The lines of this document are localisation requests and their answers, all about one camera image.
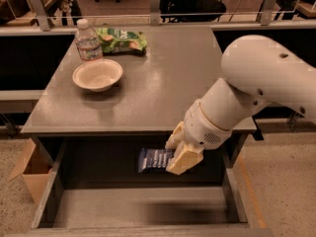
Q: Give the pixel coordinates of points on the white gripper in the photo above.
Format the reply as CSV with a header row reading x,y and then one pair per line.
x,y
201,126

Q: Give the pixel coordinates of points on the dark blue rxbar wrapper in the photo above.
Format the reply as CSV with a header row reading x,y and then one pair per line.
x,y
154,161

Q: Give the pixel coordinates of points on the metal railing with posts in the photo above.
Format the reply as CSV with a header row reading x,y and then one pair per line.
x,y
148,13

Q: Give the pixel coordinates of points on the open grey top drawer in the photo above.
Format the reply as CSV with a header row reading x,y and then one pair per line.
x,y
94,189

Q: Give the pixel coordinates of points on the brown cardboard box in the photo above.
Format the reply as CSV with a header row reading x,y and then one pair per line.
x,y
33,167

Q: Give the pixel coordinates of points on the clear plastic water bottle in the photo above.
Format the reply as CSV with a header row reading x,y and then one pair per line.
x,y
87,41

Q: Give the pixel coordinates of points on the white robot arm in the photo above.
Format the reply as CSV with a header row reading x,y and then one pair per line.
x,y
257,71

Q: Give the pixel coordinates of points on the green snack chip bag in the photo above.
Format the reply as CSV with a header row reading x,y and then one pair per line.
x,y
121,41

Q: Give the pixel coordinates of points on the white paper bowl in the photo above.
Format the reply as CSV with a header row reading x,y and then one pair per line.
x,y
97,76

